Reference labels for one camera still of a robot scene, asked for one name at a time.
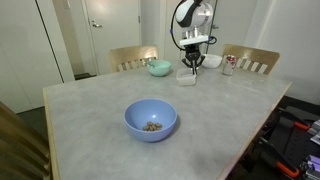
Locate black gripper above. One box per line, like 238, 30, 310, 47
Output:
181, 44, 205, 74

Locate clear plastic lunchbox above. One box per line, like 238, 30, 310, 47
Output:
176, 68, 196, 86

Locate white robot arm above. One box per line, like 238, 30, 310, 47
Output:
170, 0, 217, 75

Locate white bowl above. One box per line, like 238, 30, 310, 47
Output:
202, 54, 222, 69

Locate teal bowl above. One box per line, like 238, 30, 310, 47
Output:
147, 60, 171, 77

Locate red silver soda can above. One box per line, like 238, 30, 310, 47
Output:
222, 55, 237, 75

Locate right wooden chair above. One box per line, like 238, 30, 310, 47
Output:
223, 44, 280, 75

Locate wooden chair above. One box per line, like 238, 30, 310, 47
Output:
223, 44, 280, 75
0, 102, 53, 180
108, 45, 158, 72

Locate left wooden chair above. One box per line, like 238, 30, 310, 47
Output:
108, 45, 158, 72

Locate blue plastic bowl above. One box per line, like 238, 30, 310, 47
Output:
124, 99, 177, 142

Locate brown nuts in bowl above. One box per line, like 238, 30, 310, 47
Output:
143, 122, 162, 131

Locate black orange clamp stand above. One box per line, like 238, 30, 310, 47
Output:
233, 105, 320, 180

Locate near wooden chair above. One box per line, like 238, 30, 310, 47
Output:
0, 102, 53, 180

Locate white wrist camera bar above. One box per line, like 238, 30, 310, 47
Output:
179, 35, 213, 46

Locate white door with handle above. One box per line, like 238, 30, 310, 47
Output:
84, 0, 141, 75

